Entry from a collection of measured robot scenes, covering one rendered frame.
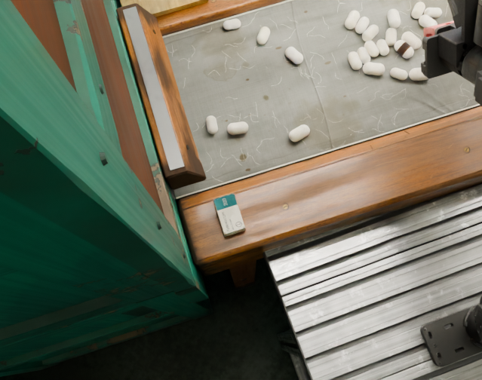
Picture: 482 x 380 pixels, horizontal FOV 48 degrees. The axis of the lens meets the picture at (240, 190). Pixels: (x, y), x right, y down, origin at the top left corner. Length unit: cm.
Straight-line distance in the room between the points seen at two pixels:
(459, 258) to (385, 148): 24
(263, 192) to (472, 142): 35
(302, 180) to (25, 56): 69
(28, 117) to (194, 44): 82
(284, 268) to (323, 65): 36
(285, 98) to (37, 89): 76
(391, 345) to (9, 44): 84
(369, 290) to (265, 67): 43
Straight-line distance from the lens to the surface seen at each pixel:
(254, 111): 95
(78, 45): 42
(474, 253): 103
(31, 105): 22
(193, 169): 81
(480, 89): 77
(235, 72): 98
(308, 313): 95
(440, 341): 99
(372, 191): 90
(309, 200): 88
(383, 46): 101
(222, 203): 85
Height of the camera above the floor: 161
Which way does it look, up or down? 75 degrees down
